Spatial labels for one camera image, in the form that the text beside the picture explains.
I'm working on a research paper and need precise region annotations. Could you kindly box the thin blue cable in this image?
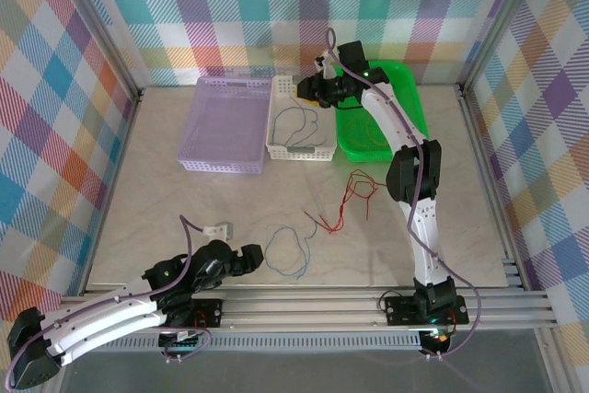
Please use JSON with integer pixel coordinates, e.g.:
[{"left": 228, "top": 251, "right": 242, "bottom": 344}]
[
  {"left": 269, "top": 105, "right": 321, "bottom": 148},
  {"left": 275, "top": 97, "right": 330, "bottom": 148},
  {"left": 265, "top": 222, "right": 319, "bottom": 280}
]

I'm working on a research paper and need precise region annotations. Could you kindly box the thin yellow cable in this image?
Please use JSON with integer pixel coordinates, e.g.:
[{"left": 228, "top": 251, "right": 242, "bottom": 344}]
[
  {"left": 347, "top": 119, "right": 390, "bottom": 145},
  {"left": 344, "top": 114, "right": 392, "bottom": 148}
]

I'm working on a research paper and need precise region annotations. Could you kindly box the thin red cable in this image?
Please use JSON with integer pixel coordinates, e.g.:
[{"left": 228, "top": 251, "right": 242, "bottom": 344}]
[
  {"left": 303, "top": 210, "right": 337, "bottom": 234},
  {"left": 347, "top": 170, "right": 388, "bottom": 220},
  {"left": 329, "top": 171, "right": 369, "bottom": 234}
]

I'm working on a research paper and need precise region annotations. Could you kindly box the white plastic basket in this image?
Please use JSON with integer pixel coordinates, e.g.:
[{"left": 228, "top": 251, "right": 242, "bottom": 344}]
[{"left": 265, "top": 74, "right": 338, "bottom": 163}]

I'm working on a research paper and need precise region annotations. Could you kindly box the green plastic basket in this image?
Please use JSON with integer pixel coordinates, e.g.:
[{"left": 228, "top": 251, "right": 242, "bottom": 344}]
[{"left": 333, "top": 59, "right": 432, "bottom": 164}]

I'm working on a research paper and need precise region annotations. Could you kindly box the small controller board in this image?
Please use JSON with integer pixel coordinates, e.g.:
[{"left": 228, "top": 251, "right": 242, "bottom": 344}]
[
  {"left": 422, "top": 326, "right": 455, "bottom": 349},
  {"left": 158, "top": 328, "right": 206, "bottom": 353}
]

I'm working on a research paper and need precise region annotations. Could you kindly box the purple plastic basket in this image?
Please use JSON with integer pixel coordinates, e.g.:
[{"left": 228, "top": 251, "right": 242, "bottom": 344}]
[{"left": 177, "top": 75, "right": 273, "bottom": 177}]

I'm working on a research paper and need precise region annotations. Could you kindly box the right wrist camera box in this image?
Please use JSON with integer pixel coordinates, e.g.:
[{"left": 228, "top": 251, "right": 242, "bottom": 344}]
[{"left": 314, "top": 50, "right": 340, "bottom": 81}]

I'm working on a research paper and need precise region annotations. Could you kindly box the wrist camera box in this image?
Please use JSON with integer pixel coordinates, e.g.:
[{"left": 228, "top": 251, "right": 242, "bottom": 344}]
[
  {"left": 314, "top": 50, "right": 340, "bottom": 81},
  {"left": 203, "top": 221, "right": 235, "bottom": 241}
]

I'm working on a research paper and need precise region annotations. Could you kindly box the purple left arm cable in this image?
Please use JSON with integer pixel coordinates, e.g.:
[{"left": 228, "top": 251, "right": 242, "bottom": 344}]
[{"left": 6, "top": 214, "right": 214, "bottom": 383}]

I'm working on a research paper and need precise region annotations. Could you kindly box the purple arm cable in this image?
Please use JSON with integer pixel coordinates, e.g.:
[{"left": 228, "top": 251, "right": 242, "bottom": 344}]
[
  {"left": 6, "top": 214, "right": 214, "bottom": 383},
  {"left": 325, "top": 28, "right": 483, "bottom": 360}
]

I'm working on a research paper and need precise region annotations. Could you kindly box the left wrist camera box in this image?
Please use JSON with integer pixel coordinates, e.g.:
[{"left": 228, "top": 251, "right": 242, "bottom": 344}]
[{"left": 203, "top": 221, "right": 235, "bottom": 241}]

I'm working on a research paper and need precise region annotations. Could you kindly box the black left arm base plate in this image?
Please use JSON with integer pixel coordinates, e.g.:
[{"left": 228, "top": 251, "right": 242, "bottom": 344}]
[{"left": 183, "top": 298, "right": 225, "bottom": 330}]

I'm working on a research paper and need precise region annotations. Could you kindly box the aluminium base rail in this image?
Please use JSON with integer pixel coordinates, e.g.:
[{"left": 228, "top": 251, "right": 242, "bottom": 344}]
[{"left": 50, "top": 284, "right": 559, "bottom": 334}]

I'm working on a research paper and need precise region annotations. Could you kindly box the slotted grey cable duct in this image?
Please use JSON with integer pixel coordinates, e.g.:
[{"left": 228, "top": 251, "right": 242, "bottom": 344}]
[{"left": 72, "top": 335, "right": 424, "bottom": 352}]

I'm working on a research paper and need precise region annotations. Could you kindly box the aluminium side rail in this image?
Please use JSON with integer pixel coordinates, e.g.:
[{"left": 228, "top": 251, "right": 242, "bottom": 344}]
[
  {"left": 457, "top": 83, "right": 530, "bottom": 293},
  {"left": 77, "top": 88, "right": 144, "bottom": 297}
]

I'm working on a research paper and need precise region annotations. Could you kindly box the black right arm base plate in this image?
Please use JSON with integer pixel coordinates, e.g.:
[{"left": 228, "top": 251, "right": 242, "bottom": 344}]
[{"left": 384, "top": 295, "right": 470, "bottom": 326}]

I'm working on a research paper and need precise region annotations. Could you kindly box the aluminium frame post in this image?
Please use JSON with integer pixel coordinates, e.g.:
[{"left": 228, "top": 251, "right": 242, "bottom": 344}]
[
  {"left": 45, "top": 0, "right": 144, "bottom": 102},
  {"left": 458, "top": 0, "right": 553, "bottom": 95}
]

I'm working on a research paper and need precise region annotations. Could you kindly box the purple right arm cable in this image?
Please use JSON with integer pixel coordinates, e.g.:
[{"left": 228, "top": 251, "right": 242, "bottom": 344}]
[{"left": 325, "top": 28, "right": 483, "bottom": 360}]

